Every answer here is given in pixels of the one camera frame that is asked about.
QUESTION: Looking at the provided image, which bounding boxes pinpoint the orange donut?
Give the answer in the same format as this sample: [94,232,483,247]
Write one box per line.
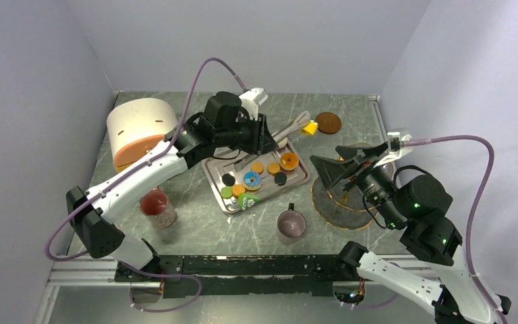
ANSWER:
[279,152,299,172]

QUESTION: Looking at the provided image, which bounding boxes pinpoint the black cookie right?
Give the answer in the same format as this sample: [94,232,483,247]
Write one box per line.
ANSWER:
[273,172,287,186]

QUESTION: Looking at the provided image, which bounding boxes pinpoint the yellow cake piece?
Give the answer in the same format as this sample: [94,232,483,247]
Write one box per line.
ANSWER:
[300,120,318,136]

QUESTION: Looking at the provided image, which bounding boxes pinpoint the cream bread box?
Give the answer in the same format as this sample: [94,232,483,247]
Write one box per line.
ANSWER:
[107,98,178,172]

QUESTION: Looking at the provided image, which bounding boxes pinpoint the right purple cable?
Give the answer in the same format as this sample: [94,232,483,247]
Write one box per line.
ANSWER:
[401,134,510,324]

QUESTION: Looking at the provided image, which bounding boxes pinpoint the orange biscuit front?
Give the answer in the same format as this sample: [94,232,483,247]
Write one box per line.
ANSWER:
[231,184,246,198]

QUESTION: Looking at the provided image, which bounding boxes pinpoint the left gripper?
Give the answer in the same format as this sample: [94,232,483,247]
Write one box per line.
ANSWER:
[216,110,280,156]

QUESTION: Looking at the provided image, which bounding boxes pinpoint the orange biscuit right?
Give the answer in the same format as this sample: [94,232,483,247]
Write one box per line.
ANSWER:
[267,162,281,175]

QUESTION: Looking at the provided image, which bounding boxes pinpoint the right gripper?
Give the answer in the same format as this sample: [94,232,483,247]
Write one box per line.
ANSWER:
[309,140,407,227]

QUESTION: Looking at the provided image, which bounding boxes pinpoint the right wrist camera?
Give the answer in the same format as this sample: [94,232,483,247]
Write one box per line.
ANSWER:
[385,128,413,163]

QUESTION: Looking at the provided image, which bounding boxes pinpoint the blue sprinkled donut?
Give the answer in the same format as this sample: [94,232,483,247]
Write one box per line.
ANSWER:
[243,171,262,191]

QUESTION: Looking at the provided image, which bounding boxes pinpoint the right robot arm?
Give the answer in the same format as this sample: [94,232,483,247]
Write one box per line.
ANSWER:
[310,140,511,323]

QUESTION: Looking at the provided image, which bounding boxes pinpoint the orange biscuit middle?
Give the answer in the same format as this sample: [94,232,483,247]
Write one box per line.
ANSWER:
[250,161,264,174]

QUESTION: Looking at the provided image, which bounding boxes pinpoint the steel tray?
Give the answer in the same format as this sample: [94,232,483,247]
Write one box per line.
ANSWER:
[202,139,312,217]

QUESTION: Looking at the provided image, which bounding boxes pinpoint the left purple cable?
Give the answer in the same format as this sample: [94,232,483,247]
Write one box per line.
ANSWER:
[44,57,248,314]

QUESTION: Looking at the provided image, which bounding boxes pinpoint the small glass plate gold rim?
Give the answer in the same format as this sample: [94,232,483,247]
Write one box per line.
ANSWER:
[336,143,396,214]

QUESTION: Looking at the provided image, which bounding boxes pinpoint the purple mug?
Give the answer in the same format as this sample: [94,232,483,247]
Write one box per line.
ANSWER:
[276,202,307,245]

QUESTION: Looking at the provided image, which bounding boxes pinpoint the brown coaster right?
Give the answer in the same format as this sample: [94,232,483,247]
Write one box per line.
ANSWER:
[315,111,342,134]

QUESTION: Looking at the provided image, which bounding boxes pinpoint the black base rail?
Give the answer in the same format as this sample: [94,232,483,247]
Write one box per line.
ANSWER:
[114,254,362,298]

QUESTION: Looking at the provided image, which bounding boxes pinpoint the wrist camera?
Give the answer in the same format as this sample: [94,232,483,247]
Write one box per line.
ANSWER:
[385,128,413,163]
[239,88,268,120]

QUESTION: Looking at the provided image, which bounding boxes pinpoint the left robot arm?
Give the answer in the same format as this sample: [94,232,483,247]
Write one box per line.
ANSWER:
[66,88,278,281]

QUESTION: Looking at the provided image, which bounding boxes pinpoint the black cookie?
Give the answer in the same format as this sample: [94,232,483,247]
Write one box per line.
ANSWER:
[273,172,287,186]
[221,173,236,186]

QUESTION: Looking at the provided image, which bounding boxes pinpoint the orange biscuit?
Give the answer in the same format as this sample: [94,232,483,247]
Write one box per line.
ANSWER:
[231,184,246,198]
[250,161,264,174]
[267,162,281,175]

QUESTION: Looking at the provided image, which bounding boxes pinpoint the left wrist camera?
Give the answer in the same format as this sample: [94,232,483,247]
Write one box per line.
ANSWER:
[239,88,268,120]

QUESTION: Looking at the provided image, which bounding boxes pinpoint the green cake slice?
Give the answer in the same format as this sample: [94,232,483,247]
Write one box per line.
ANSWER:
[237,192,260,210]

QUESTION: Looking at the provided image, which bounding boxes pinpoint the purple cable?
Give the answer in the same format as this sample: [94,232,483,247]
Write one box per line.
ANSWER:
[44,57,248,314]
[401,134,510,324]

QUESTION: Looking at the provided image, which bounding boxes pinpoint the black cookie left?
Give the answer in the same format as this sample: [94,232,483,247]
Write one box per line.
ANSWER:
[221,173,236,186]

